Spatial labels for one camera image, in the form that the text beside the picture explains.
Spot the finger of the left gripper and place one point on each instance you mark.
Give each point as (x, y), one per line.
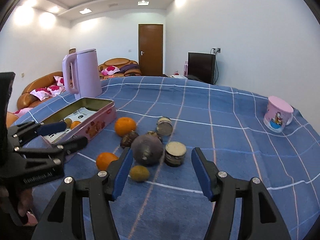
(63, 151)
(27, 131)

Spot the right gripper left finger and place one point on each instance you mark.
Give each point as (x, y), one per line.
(63, 217)

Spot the small brown kiwi fruit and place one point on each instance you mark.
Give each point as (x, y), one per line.
(68, 122)

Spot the orange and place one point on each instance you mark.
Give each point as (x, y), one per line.
(74, 124)
(104, 159)

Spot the large purple round beet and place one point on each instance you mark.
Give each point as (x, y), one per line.
(147, 150)

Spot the person's left hand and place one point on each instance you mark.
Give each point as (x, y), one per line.
(25, 201)

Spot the brown leather sofa left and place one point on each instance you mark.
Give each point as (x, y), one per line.
(53, 82)

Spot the brown leather sofa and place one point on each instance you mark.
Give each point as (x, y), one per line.
(53, 82)
(127, 68)

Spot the pink metal tin box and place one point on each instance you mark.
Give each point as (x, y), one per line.
(91, 127)

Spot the pink floral cushion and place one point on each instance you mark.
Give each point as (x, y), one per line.
(41, 93)
(110, 70)

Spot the orange mandarin at back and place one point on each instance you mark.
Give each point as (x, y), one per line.
(124, 125)

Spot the pink electric kettle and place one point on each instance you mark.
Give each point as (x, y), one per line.
(81, 75)

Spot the blue checked tablecloth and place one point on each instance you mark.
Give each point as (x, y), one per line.
(227, 125)

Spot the pink cartoon mug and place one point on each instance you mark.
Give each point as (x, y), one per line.
(279, 114)

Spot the brown leather sofa far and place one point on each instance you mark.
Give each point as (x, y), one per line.
(127, 68)

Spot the tv stand with clutter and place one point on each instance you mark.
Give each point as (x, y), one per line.
(177, 76)

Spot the brown wooden door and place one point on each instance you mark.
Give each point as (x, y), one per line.
(150, 46)

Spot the pink box beside television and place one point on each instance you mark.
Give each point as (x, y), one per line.
(185, 72)

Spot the black television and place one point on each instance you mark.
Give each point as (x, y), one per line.
(201, 67)

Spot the wall socket with plug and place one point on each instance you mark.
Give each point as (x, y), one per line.
(215, 51)

